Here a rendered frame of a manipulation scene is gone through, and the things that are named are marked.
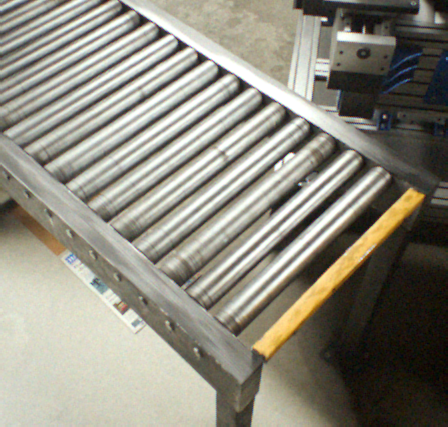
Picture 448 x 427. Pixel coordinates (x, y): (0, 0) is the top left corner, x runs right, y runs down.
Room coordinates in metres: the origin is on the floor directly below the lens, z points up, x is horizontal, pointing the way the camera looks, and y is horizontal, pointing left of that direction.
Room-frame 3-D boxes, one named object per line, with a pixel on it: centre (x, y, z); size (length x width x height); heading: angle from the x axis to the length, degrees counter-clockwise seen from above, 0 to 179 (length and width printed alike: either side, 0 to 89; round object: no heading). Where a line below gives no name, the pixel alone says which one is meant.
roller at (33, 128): (1.00, 0.27, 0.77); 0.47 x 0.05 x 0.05; 137
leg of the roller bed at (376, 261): (0.73, -0.37, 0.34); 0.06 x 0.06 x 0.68; 47
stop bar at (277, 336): (0.53, -0.21, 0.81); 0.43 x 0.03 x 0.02; 137
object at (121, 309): (1.02, 0.28, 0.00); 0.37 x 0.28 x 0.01; 47
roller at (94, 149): (0.91, 0.17, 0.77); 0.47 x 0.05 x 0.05; 137
